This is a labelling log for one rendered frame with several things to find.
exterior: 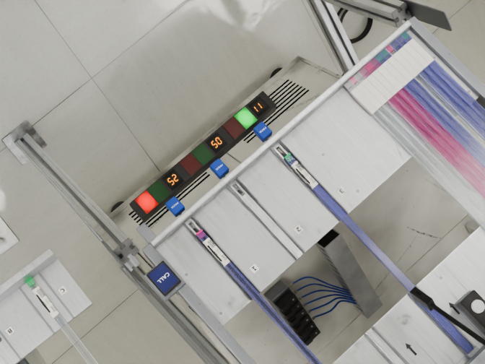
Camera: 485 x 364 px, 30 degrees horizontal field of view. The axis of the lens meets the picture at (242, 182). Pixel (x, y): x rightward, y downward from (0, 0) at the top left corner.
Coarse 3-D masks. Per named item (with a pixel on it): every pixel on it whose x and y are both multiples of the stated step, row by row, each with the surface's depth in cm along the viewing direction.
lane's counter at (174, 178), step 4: (172, 172) 172; (176, 172) 172; (164, 176) 171; (168, 176) 171; (172, 176) 171; (176, 176) 171; (164, 180) 171; (168, 180) 171; (172, 180) 171; (176, 180) 171; (180, 180) 171; (168, 184) 171; (172, 184) 171; (176, 184) 171; (172, 188) 171
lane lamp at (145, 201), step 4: (144, 192) 171; (148, 192) 171; (140, 196) 170; (144, 196) 170; (148, 196) 170; (136, 200) 170; (140, 200) 170; (144, 200) 170; (148, 200) 170; (152, 200) 170; (140, 204) 170; (144, 204) 170; (148, 204) 170; (152, 204) 170; (156, 204) 170; (144, 208) 170; (148, 208) 170; (152, 208) 170; (148, 212) 170
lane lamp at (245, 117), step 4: (244, 108) 175; (240, 112) 175; (244, 112) 175; (248, 112) 175; (236, 116) 175; (240, 116) 175; (244, 116) 175; (248, 116) 175; (252, 116) 175; (240, 120) 174; (244, 120) 174; (248, 120) 174; (252, 120) 174; (256, 120) 174; (244, 124) 174; (248, 124) 174
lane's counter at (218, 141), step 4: (216, 132) 174; (212, 136) 174; (216, 136) 174; (220, 136) 174; (208, 140) 173; (212, 140) 173; (216, 140) 173; (220, 140) 173; (224, 140) 173; (208, 144) 173; (212, 144) 173; (216, 144) 173; (220, 144) 173; (224, 144) 173; (212, 148) 173; (216, 148) 173; (220, 148) 173; (216, 152) 173
